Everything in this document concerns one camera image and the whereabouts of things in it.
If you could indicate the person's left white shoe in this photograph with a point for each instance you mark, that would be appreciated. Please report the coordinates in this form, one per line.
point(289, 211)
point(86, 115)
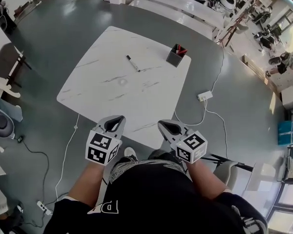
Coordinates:
point(130, 153)

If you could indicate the white marble table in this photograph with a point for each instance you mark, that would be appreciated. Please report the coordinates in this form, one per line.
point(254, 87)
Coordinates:
point(100, 94)

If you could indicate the person's patterned shorts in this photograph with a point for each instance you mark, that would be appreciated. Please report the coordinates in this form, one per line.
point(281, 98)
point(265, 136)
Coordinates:
point(118, 173)

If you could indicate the person's black shirt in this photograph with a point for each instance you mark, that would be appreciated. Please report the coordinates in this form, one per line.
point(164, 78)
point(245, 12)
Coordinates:
point(156, 203)

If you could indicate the grey round device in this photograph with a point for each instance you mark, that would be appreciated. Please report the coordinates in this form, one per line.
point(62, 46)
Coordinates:
point(1, 123)

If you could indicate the person's left forearm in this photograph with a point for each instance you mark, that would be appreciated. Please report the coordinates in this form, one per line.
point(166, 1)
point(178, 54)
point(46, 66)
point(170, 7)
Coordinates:
point(88, 181)

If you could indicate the person's right forearm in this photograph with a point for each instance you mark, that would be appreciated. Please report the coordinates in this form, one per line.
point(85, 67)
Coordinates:
point(205, 179)

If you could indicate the grey padded chair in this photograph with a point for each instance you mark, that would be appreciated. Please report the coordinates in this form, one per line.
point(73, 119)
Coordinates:
point(7, 57)

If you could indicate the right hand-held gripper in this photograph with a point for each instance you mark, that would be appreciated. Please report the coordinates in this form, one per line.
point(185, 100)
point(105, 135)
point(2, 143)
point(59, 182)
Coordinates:
point(191, 147)

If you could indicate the black power adapter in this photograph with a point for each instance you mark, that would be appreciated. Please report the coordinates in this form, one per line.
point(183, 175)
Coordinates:
point(20, 139)

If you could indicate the beige shell chair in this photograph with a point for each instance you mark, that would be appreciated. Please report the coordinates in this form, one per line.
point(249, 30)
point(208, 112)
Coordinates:
point(228, 174)

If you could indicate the white shelf rack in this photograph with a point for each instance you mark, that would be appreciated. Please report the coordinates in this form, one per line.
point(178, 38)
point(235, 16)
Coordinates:
point(185, 11)

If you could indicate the red pen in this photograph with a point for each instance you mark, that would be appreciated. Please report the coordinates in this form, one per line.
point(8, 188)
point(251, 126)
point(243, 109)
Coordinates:
point(178, 48)
point(183, 51)

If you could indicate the black marker pen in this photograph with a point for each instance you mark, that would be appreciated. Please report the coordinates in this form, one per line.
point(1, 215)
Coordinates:
point(133, 63)

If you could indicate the wooden easel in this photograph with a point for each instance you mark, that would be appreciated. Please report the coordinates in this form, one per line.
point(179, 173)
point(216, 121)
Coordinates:
point(234, 28)

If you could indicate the blue box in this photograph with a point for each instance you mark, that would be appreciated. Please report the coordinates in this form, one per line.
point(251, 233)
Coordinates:
point(290, 133)

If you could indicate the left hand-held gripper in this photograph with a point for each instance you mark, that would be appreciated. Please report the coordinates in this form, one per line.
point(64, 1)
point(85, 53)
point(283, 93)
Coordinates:
point(100, 150)

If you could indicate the white power strip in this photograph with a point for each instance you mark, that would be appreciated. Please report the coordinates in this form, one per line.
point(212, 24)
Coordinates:
point(205, 95)
point(44, 207)

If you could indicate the dark square pen holder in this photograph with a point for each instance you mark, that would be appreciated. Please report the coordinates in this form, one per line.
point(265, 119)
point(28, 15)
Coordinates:
point(173, 58)

